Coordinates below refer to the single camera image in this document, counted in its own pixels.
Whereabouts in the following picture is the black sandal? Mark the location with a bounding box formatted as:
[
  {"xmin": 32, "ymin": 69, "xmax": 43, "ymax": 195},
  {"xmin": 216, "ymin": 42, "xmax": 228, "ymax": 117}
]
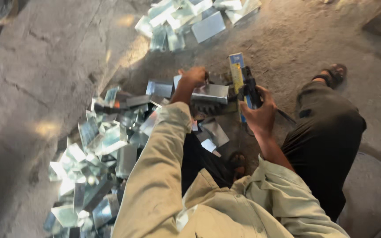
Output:
[{"xmin": 312, "ymin": 63, "xmax": 347, "ymax": 89}]

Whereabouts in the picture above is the flat grey metal sheet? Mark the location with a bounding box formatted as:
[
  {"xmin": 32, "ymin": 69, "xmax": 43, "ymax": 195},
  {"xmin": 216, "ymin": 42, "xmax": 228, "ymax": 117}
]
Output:
[{"xmin": 196, "ymin": 118, "xmax": 230, "ymax": 148}]

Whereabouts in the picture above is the small shiny metal sheet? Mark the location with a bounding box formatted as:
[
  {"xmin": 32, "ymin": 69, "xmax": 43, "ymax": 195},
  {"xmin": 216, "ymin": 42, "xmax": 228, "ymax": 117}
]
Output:
[{"xmin": 201, "ymin": 139, "xmax": 217, "ymax": 153}]

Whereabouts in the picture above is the bent sheet metal piece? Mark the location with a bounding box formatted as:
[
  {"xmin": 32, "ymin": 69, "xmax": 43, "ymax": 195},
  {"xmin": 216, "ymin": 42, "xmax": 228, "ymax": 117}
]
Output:
[{"xmin": 173, "ymin": 75, "xmax": 230, "ymax": 106}]

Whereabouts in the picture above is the person's right hand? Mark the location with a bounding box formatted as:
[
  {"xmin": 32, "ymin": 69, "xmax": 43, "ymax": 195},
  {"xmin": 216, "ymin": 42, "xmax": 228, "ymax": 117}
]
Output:
[{"xmin": 239, "ymin": 85, "xmax": 278, "ymax": 133}]

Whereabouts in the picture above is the yellow and blue bar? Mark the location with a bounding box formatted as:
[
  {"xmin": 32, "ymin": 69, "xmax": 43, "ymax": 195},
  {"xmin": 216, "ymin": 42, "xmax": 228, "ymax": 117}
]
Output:
[{"xmin": 229, "ymin": 53, "xmax": 253, "ymax": 123}]

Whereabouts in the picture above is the heap of folded metal pieces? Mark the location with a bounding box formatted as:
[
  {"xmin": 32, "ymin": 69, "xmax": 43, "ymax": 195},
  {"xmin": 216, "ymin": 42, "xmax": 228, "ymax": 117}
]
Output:
[{"xmin": 134, "ymin": 0, "xmax": 262, "ymax": 53}]

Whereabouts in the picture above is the round concrete cover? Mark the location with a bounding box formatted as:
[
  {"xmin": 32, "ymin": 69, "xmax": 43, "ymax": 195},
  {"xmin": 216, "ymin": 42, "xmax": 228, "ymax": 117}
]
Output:
[{"xmin": 337, "ymin": 151, "xmax": 381, "ymax": 238}]

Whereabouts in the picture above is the black metal hand tool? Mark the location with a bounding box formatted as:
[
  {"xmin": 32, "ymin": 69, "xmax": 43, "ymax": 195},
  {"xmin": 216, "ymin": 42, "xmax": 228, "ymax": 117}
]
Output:
[{"xmin": 237, "ymin": 66, "xmax": 297, "ymax": 125}]

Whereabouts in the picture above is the person's left hand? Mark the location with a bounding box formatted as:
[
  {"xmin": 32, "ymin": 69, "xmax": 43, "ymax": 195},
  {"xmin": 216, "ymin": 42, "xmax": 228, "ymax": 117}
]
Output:
[{"xmin": 178, "ymin": 67, "xmax": 209, "ymax": 88}]

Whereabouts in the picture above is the brown sandal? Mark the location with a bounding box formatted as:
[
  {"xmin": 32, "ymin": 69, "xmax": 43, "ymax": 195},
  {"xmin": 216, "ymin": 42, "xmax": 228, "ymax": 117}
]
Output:
[{"xmin": 228, "ymin": 152, "xmax": 248, "ymax": 182}]

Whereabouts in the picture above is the heap of shiny metal pieces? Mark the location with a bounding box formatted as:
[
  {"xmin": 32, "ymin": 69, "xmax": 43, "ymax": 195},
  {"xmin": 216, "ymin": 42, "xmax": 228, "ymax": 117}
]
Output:
[{"xmin": 43, "ymin": 79, "xmax": 178, "ymax": 238}]

